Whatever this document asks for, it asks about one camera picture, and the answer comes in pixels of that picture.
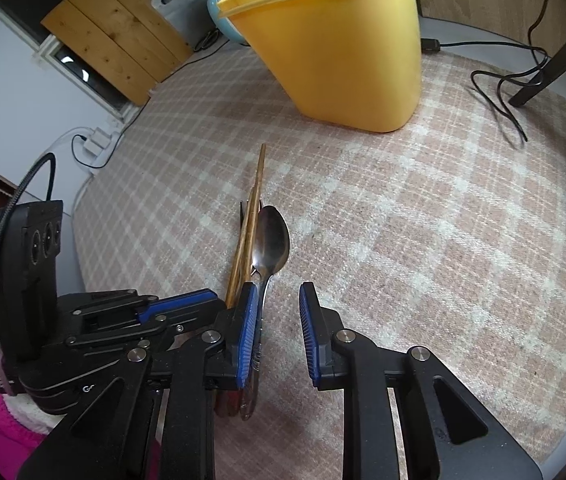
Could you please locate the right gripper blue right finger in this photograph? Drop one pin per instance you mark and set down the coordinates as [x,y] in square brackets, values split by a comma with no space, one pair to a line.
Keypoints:
[405,414]

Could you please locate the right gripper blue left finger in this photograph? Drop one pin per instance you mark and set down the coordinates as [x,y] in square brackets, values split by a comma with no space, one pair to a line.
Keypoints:
[151,415]

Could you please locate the metal spoon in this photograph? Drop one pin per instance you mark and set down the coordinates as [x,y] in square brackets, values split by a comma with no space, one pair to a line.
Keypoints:
[270,253]

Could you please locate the yellow plastic bin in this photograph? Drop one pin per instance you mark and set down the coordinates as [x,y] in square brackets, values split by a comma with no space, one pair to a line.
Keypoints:
[354,63]

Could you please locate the plaid pink table mat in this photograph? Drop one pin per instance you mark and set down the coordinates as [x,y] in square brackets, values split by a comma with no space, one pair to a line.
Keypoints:
[440,233]

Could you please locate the white power strip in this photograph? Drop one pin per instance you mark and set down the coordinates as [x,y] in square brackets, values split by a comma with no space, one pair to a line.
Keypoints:
[96,142]

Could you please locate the pine wood board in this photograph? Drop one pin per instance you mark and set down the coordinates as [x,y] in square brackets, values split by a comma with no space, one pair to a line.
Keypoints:
[126,41]

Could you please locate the grey cutting board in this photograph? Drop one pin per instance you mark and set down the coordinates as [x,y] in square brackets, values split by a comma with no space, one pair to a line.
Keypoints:
[189,17]

